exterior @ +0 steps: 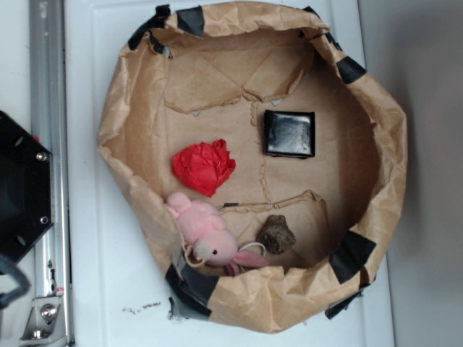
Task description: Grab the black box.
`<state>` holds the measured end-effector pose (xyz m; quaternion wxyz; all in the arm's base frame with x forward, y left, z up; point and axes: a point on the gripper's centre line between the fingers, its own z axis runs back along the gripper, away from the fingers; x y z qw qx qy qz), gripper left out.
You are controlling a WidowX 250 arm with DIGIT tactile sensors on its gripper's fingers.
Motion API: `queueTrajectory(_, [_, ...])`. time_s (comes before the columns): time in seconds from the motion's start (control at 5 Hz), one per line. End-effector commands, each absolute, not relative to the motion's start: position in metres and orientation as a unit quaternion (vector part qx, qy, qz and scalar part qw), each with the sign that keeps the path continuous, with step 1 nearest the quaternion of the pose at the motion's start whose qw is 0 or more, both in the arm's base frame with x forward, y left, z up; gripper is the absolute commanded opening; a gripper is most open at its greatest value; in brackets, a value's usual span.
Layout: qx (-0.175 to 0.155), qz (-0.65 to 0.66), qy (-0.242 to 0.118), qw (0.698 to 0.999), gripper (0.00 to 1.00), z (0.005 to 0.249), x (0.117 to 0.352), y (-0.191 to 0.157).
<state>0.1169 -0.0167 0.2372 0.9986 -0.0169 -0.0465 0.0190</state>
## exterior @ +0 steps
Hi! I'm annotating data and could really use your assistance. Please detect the black box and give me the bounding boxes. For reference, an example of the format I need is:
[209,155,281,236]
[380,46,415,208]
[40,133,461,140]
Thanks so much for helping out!
[263,110,315,159]

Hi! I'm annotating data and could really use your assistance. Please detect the red crumpled paper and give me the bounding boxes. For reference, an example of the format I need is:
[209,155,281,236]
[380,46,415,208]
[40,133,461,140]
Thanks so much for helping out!
[171,139,236,197]

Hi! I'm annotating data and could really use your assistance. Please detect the brown paper bag bin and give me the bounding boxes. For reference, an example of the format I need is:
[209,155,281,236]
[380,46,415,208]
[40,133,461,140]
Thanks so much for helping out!
[98,1,407,333]

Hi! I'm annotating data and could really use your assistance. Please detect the pink plush bunny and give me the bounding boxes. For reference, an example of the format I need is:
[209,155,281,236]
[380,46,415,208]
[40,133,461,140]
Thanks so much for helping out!
[166,192,269,276]

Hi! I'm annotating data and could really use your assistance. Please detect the brown rock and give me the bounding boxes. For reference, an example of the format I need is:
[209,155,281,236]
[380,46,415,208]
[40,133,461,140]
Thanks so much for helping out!
[256,215,296,255]

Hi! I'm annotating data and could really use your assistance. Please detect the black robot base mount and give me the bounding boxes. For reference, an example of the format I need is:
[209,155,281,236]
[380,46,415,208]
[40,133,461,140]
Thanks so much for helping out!
[0,111,54,264]

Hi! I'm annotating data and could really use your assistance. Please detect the aluminium rail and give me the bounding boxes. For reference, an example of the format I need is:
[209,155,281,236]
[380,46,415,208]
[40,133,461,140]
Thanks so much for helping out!
[29,1,75,346]

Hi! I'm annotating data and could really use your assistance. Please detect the metal corner bracket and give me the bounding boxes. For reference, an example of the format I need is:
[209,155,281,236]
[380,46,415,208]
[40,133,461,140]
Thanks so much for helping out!
[20,296,67,346]

